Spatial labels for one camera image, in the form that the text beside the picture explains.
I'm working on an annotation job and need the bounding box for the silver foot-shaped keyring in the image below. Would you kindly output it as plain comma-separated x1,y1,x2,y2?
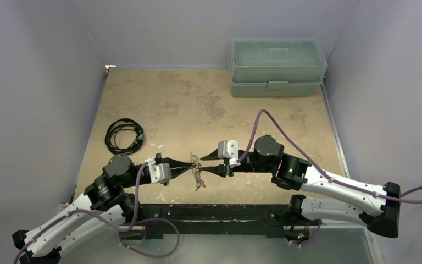
190,152,206,191

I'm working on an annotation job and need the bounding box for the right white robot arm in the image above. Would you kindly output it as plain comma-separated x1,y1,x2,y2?
201,135,401,238

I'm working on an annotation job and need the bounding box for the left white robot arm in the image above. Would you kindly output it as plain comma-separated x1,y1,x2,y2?
12,153,195,263

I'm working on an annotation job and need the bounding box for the green plastic storage box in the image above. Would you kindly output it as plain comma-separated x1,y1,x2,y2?
228,37,328,97

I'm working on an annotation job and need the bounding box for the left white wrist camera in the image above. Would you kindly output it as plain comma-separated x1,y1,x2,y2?
145,158,171,185

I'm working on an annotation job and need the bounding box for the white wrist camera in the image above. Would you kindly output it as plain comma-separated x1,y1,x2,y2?
218,140,240,168
145,158,171,185

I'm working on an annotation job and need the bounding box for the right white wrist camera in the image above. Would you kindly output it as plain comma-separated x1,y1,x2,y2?
218,140,240,168

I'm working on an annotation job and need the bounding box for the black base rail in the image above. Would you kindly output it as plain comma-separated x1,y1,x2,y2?
138,203,319,239

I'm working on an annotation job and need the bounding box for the coiled black cable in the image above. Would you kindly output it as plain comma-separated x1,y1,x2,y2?
104,118,145,157

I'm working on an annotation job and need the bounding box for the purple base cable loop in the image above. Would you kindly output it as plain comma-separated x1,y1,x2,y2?
118,218,181,260

